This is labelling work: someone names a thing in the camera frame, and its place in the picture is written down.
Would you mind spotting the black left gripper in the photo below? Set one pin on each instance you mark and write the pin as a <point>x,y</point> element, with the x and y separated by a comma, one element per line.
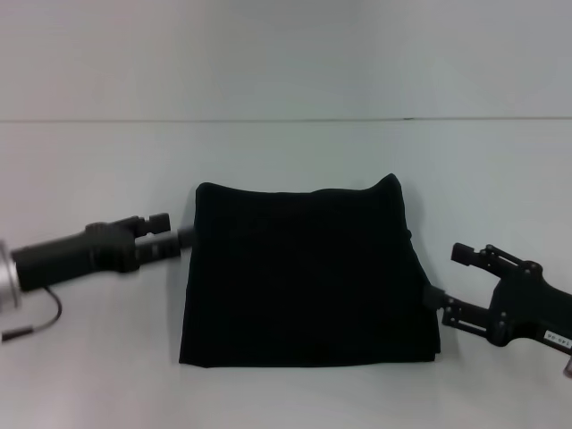
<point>71,254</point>

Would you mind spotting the black shirt with FREE print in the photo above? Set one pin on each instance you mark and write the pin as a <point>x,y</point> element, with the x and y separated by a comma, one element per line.
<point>304,277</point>

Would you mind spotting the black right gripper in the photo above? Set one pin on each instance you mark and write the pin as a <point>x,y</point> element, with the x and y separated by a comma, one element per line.
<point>532,304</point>

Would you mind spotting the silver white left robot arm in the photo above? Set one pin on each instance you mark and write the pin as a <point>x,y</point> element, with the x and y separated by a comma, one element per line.
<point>6,277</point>

